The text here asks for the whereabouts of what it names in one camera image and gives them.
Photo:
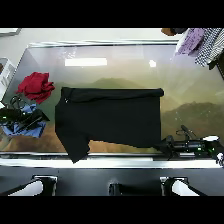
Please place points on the black T-shirt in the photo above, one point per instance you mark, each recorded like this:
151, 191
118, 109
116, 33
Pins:
113, 120

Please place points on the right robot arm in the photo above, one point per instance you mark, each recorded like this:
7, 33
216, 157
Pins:
190, 145

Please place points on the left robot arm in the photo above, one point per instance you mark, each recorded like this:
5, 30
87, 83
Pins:
20, 117

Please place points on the red garment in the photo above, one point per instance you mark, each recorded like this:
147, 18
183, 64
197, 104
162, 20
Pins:
36, 86

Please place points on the blue garment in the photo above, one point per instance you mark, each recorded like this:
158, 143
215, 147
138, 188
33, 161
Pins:
31, 130

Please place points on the purple garment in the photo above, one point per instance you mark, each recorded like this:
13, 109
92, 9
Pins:
191, 41

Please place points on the checked shirt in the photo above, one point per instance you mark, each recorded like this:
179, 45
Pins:
210, 46

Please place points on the silver frame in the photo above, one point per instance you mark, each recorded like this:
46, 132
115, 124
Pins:
100, 163

